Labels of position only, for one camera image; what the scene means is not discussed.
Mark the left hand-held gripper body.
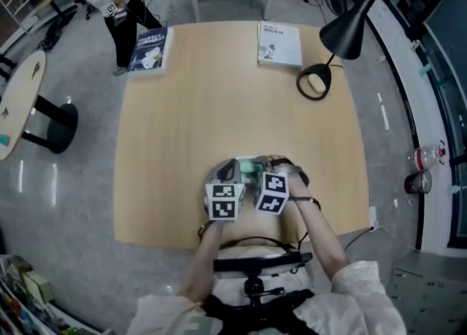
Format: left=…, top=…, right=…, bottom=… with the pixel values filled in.
left=199, top=180, right=247, bottom=224

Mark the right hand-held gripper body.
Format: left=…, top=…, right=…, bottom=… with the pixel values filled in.
left=252, top=163, right=306, bottom=215

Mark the green translucent object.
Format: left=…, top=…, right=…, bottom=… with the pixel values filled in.
left=242, top=159, right=263, bottom=174

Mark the person's left forearm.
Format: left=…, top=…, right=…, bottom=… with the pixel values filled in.
left=177, top=221, right=224, bottom=306

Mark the person's right forearm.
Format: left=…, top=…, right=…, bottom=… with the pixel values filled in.
left=287, top=200, right=352, bottom=284

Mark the person's right hand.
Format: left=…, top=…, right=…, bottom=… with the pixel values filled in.
left=287, top=171, right=312, bottom=201

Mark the wooden table with white legs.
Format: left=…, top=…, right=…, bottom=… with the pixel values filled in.
left=113, top=20, right=371, bottom=253

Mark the beige oval object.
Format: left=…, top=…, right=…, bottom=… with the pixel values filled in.
left=306, top=73, right=327, bottom=94

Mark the white book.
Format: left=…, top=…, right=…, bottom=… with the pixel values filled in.
left=256, top=20, right=304, bottom=69

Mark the person's white shirt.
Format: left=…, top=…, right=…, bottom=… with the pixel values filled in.
left=125, top=259, right=409, bottom=335

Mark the blue book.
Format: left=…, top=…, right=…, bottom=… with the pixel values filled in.
left=127, top=26, right=173, bottom=79

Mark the large clear plastic bottle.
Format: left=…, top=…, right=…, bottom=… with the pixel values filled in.
left=406, top=139, right=449, bottom=171

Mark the black desk lamp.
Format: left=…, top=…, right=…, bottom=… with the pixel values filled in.
left=296, top=0, right=382, bottom=102

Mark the grey filing cabinet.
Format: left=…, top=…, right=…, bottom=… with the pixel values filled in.
left=391, top=252, right=467, bottom=335

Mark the round table with black base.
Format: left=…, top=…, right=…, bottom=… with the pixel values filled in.
left=0, top=50, right=80, bottom=161

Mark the grey metal rack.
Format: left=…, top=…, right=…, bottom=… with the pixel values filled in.
left=0, top=253, right=104, bottom=335

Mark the dark wrist strap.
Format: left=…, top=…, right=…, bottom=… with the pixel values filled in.
left=290, top=196, right=323, bottom=212

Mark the black chest camera mount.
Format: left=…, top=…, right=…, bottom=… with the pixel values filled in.
left=212, top=250, right=314, bottom=313

